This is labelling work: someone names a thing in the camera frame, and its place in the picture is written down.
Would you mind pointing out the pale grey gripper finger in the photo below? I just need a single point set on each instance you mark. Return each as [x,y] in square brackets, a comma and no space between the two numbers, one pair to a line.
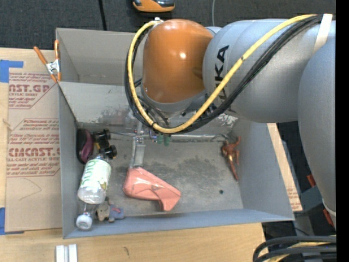
[140,154]
[133,151]

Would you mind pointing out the salmon pink cloth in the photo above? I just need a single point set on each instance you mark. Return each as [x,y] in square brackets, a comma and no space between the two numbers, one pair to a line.
[147,187]

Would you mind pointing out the clear plastic bottle green label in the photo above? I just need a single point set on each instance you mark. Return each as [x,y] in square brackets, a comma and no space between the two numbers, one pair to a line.
[94,179]

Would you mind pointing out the black and purple toy car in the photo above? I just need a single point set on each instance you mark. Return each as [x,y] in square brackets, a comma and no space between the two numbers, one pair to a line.
[85,146]

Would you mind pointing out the grey metal bin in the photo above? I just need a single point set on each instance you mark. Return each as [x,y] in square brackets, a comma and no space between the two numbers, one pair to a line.
[191,168]

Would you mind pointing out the beige and blue toy animal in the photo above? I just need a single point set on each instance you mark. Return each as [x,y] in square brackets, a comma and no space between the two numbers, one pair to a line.
[109,211]

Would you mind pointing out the small clear bottle white cap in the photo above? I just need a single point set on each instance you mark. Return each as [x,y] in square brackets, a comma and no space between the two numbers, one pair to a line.
[84,221]

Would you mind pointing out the red-brown toy animal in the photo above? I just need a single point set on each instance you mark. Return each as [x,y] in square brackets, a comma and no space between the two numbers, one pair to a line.
[231,151]

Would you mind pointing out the brown cardboard board red print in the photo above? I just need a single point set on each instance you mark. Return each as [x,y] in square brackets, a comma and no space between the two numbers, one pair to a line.
[32,190]

